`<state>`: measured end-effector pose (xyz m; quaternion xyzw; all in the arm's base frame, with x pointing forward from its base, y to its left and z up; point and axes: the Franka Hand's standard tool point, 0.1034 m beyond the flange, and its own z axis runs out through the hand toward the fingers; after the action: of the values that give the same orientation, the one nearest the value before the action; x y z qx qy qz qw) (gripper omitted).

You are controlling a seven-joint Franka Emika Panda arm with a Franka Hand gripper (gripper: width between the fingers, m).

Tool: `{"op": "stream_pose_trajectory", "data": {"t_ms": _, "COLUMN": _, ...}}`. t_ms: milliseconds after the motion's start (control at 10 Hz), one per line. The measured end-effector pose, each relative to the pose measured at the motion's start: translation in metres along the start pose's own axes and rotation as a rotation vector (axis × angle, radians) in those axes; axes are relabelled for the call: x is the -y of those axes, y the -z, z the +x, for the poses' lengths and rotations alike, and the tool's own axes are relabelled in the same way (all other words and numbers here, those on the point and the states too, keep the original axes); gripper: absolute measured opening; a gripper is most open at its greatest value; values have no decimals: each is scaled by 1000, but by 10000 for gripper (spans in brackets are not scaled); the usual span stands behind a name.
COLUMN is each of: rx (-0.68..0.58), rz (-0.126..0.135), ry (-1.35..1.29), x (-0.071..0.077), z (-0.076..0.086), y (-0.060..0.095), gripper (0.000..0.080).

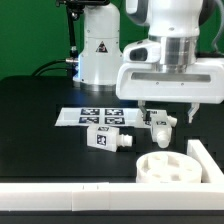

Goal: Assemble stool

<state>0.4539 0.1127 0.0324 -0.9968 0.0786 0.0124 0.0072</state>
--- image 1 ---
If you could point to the white L-shaped fence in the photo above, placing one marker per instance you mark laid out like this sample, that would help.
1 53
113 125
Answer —
206 195

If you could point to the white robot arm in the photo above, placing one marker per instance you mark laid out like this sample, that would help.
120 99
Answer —
175 24

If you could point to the black camera stand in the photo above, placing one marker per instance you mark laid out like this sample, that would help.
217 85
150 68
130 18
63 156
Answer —
74 9

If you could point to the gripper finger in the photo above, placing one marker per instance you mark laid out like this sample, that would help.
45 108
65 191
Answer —
144 111
192 111

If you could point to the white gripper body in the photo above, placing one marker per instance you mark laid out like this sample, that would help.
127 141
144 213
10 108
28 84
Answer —
140 79

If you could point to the white round stool seat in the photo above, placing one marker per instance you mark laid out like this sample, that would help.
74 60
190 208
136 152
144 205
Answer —
167 167

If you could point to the white marker sheet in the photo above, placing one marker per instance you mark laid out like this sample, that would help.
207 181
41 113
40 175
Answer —
103 116

